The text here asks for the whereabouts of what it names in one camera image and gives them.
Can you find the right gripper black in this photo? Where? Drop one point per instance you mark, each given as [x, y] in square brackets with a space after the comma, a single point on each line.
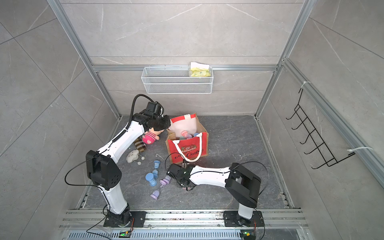
[179, 181]

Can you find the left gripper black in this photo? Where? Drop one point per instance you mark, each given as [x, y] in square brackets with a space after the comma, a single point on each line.
[168, 122]

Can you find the red canvas jute bag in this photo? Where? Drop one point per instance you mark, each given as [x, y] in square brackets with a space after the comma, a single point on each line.
[189, 149]

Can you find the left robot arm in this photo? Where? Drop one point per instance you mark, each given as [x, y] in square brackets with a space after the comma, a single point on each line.
[102, 168]

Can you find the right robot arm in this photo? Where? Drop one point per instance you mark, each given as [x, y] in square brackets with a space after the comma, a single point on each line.
[244, 186]

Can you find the small purple hourglass left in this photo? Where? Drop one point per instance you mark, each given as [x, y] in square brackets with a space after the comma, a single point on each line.
[165, 181]

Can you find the blue hourglass left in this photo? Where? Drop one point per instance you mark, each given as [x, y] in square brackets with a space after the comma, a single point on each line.
[156, 167]

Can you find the large blue hourglass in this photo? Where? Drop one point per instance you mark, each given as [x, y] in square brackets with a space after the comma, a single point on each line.
[150, 177]

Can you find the purple hourglass front left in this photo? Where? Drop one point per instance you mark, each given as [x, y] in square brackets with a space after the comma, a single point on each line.
[155, 195]

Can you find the pink striped plush doll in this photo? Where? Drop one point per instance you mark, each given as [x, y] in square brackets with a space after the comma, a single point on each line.
[151, 136]

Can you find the plaid brown pouch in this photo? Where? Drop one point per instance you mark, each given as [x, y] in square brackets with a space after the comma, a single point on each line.
[140, 145]

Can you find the white fluffy plush toy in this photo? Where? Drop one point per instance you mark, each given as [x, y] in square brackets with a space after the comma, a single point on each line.
[135, 157]

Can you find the yellow packet in basket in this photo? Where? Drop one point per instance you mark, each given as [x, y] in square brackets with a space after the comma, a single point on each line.
[199, 70]

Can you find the white wire mesh basket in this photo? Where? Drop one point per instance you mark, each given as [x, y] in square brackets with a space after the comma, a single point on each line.
[176, 80]

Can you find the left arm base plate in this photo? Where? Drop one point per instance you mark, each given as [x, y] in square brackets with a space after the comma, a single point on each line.
[126, 219]

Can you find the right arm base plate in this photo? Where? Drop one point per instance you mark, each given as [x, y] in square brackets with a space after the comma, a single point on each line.
[233, 219]

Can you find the black wire hook rack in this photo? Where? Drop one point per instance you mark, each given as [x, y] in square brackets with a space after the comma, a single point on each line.
[315, 136]

